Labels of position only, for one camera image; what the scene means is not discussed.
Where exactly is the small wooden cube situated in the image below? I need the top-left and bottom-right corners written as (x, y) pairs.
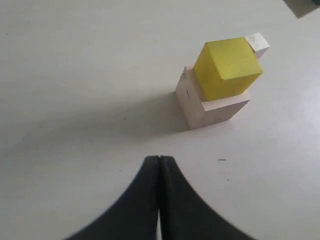
top-left (244, 32), bottom-right (270, 59)

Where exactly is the yellow cube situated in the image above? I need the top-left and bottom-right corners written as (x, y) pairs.
top-left (193, 37), bottom-right (263, 101)

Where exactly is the large light wooden cube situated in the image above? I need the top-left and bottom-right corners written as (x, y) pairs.
top-left (175, 66), bottom-right (251, 130)

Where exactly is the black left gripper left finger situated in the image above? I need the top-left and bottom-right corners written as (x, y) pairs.
top-left (68, 156), bottom-right (160, 240)

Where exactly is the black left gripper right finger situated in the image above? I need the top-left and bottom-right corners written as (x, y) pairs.
top-left (159, 156), bottom-right (252, 240)

